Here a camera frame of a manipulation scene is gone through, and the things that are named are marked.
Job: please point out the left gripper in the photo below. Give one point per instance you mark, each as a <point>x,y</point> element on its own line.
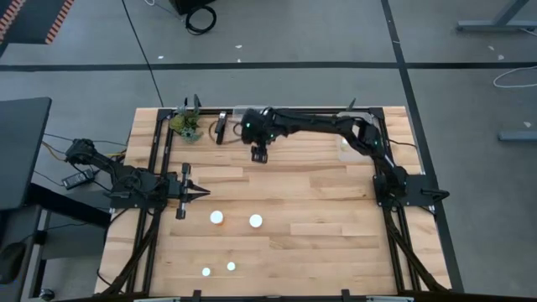
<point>183,189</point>

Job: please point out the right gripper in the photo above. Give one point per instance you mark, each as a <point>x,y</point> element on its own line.
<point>256,126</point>

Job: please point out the white ball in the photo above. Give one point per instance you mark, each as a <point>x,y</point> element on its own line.
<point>216,217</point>

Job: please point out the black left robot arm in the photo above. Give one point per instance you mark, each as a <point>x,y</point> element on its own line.
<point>126,176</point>

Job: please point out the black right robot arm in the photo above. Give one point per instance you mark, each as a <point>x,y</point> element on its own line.
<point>319,121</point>

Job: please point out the clear plastic bin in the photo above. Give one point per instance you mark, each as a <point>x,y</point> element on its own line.
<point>350,153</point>
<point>237,115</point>

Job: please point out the black angled stand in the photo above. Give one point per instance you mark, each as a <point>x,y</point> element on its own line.
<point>220,128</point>

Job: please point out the green potted plant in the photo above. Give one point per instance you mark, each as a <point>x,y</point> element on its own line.
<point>186,123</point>

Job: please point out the black power adapter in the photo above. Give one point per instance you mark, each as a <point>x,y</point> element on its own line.
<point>77,178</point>

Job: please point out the black floor box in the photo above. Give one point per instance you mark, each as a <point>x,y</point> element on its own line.
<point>189,5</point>

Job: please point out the grey side table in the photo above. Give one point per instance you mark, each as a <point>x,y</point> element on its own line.
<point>25,226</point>

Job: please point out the black desk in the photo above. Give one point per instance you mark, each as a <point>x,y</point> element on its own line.
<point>21,151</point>

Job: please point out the black caster wheel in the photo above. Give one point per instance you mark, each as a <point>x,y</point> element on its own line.
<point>46,295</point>

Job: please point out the black computer mouse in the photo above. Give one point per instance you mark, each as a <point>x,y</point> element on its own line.
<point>11,260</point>

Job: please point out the black mat orange striped edge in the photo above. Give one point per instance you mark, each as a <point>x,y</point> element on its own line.
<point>29,21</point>

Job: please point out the grey metal table foot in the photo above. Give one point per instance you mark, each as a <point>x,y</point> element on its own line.
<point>482,26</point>
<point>516,136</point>

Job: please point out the black metal table frame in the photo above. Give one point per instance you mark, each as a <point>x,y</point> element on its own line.
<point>207,112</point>

